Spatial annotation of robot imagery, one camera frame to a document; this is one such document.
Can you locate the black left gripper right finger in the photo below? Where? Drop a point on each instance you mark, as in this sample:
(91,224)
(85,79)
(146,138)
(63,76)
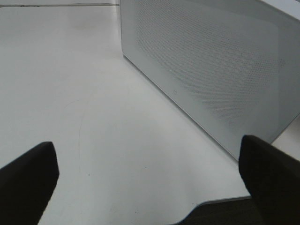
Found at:
(273,180)

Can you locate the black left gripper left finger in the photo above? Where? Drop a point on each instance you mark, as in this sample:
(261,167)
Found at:
(27,185)

